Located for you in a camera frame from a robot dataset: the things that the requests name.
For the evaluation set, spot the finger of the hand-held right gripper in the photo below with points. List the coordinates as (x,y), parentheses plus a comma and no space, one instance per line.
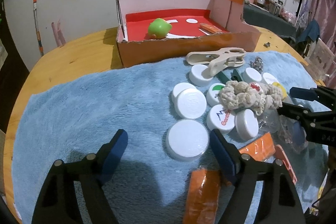
(291,109)
(302,94)

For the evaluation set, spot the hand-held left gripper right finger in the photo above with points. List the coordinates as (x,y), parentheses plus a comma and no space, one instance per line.
(221,153)

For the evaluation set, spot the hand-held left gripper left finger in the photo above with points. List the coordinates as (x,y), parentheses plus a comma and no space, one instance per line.
(115,150)

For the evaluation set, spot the white cap red blue print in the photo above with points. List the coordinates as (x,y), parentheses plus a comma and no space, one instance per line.
(220,119)

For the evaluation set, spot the wide translucent white lid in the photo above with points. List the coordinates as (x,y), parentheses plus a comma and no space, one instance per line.
(187,138)

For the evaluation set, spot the large embossed white cap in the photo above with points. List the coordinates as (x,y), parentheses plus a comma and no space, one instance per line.
(190,103)

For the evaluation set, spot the white bottle cap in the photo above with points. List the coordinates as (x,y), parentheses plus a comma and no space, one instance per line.
(251,74)
(246,124)
(181,87)
(197,77)

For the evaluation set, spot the orange cardboard box red lining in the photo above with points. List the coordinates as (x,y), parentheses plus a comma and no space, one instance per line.
(170,52)

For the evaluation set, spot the blue round disc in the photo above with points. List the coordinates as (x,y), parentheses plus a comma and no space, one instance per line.
(299,134)

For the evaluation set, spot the yellow bottle cap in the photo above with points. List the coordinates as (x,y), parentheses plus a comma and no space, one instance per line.
(277,85)

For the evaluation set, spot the flat white lid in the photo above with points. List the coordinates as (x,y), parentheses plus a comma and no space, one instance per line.
(270,78)

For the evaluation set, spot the orange plastic packet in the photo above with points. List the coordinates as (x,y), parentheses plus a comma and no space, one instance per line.
(258,146)
(200,197)

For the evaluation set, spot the blue fluffy towel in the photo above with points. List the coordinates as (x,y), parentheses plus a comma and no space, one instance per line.
(92,108)

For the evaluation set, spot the white cap green label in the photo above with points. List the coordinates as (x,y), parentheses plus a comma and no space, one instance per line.
(214,95)

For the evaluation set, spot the small grey metal part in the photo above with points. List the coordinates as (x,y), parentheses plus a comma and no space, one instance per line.
(267,44)

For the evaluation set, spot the small green clip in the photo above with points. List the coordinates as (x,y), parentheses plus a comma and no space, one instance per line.
(223,76)
(237,75)

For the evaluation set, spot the blue cloth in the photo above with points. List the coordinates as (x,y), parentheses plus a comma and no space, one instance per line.
(311,29)

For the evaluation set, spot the dark cloth covered table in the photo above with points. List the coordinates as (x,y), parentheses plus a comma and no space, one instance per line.
(267,22)

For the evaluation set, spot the large beige clothespin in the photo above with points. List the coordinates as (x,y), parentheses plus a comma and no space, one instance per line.
(223,61)

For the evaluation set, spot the pink curtain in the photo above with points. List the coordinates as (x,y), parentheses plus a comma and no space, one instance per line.
(325,8)

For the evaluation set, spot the metal pot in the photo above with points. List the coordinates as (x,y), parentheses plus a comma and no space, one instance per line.
(275,7)

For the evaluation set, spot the green round toy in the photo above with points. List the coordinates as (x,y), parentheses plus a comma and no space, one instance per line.
(158,28)

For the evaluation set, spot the white paper disc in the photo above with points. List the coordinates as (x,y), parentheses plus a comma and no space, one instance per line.
(191,21)

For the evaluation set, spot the salmon plastic frame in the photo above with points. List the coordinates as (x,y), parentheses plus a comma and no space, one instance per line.
(283,154)

